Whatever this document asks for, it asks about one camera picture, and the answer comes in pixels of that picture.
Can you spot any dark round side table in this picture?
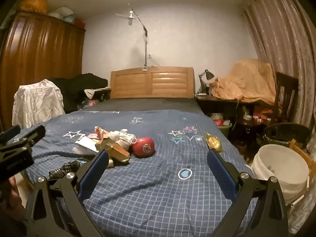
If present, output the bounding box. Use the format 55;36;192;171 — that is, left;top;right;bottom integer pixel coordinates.
234;117;262;153

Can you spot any dark plaid cloth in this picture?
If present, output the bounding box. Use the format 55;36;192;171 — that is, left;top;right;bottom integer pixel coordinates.
48;160;79;179

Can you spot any gold cardboard box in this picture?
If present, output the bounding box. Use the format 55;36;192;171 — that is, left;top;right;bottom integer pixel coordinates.
95;137;130;165

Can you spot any brown wooden wardrobe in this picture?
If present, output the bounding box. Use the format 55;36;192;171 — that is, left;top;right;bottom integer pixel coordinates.
0;10;86;131

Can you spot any white paper sheet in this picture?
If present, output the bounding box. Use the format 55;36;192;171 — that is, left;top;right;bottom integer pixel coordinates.
75;136;98;152

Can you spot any orange cover cloth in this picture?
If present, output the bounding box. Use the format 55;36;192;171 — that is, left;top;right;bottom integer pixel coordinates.
212;59;277;105

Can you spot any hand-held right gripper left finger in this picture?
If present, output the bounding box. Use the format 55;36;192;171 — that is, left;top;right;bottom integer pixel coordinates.
26;150;110;237

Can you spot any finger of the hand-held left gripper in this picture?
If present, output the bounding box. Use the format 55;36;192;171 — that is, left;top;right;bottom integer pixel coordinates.
15;125;46;147

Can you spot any dark wooden desk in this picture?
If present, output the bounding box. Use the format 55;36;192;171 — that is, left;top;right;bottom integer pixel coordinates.
195;92;274;109

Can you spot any blue checked star blanket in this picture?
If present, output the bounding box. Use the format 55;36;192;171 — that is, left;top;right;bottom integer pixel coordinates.
15;109;258;237

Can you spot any black clothing pile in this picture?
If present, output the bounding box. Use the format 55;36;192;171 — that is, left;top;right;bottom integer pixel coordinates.
48;73;109;114

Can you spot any black desk lamp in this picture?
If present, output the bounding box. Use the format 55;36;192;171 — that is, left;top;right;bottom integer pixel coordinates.
198;69;216;95

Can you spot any silver plastic sheet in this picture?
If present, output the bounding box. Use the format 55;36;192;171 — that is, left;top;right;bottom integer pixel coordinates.
286;185;316;235

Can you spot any green plastic bucket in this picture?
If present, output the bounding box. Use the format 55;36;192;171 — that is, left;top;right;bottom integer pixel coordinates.
213;120;232;139

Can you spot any white plastic bucket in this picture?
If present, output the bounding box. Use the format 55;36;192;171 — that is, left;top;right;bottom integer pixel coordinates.
250;144;310;204

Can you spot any red apple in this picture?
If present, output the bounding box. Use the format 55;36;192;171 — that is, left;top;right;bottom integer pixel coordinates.
132;137;155;157

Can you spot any white plastic bag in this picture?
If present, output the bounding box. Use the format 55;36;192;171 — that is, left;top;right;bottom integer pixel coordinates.
48;7;74;20

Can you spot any orange plastic bag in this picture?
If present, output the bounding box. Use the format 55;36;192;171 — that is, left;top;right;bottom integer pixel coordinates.
20;0;48;14

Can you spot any dark wooden chair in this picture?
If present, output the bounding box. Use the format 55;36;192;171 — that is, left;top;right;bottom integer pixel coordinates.
272;71;299;122

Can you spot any beige patterned curtain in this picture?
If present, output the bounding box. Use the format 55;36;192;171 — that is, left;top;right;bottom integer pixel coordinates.
241;0;316;139

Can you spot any grey white cloth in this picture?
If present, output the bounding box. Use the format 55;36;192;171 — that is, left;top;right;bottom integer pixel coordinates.
84;87;110;99

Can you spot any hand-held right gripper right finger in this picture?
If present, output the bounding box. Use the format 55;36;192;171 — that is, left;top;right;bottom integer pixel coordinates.
207;149;289;237

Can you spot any white crumpled cover cloth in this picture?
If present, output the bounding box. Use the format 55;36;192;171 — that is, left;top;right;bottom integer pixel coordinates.
12;79;66;129

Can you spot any yellow gold snack packet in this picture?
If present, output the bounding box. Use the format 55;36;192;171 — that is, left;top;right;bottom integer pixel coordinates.
204;133;223;152

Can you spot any metal clamp stand pole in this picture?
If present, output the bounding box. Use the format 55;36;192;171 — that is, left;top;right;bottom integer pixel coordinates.
134;8;151;71

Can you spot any light wooden chair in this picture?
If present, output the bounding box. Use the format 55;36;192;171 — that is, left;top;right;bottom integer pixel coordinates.
289;138;316;203

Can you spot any pink wrapper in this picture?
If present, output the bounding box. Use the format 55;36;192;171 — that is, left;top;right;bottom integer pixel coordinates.
87;126;111;140

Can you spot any white ceiling fan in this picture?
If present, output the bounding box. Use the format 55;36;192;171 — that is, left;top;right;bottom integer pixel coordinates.
116;4;142;26

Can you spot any dark grey bed sheet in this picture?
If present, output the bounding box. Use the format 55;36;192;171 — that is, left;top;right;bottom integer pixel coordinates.
81;97;205;115

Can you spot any dark wicker chair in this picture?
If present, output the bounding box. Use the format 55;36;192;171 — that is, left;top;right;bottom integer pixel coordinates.
262;122;311;149

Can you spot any light wooden headboard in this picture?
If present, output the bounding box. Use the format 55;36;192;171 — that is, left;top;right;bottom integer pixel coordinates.
110;67;195;99

